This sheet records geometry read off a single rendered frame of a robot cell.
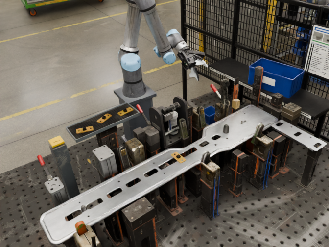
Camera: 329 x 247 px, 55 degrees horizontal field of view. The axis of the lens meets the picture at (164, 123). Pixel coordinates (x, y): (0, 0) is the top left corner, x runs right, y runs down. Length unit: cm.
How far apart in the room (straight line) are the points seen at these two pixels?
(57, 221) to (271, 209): 110
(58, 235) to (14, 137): 257
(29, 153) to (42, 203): 163
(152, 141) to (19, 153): 217
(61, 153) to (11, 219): 54
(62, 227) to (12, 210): 64
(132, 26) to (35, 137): 217
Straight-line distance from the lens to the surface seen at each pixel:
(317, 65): 216
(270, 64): 230
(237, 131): 184
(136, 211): 140
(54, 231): 147
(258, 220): 181
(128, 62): 190
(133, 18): 196
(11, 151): 373
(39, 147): 363
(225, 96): 193
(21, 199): 210
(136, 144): 163
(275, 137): 187
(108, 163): 157
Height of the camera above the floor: 211
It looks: 36 degrees down
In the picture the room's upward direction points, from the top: 4 degrees counter-clockwise
